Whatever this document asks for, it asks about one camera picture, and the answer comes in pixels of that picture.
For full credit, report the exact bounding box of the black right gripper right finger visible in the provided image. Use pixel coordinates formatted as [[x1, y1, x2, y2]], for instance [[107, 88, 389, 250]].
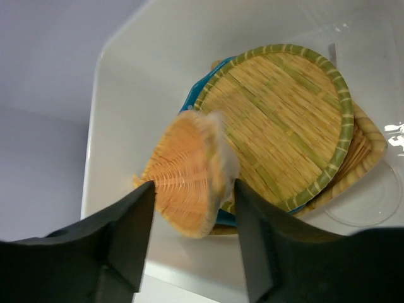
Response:
[[234, 180, 403, 302]]

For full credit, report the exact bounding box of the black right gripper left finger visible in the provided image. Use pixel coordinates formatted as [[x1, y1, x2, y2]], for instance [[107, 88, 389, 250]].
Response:
[[1, 181, 155, 303]]

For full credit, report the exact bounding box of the orange fish-shaped woven plate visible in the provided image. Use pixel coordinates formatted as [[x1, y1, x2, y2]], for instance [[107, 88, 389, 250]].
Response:
[[133, 110, 241, 239]]

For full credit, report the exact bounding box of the orange fan-shaped woven plate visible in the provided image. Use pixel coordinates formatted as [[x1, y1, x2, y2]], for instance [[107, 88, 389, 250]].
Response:
[[210, 59, 388, 236]]

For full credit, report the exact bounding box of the round green-rimmed bamboo plate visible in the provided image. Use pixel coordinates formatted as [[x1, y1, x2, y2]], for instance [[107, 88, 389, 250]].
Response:
[[193, 43, 355, 213]]

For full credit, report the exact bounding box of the blue polka dot ceramic plate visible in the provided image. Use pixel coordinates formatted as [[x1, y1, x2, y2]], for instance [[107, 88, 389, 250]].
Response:
[[183, 56, 308, 214]]

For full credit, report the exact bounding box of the white plastic bin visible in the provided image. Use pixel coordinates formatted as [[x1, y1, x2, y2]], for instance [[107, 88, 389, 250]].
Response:
[[81, 1, 403, 302]]

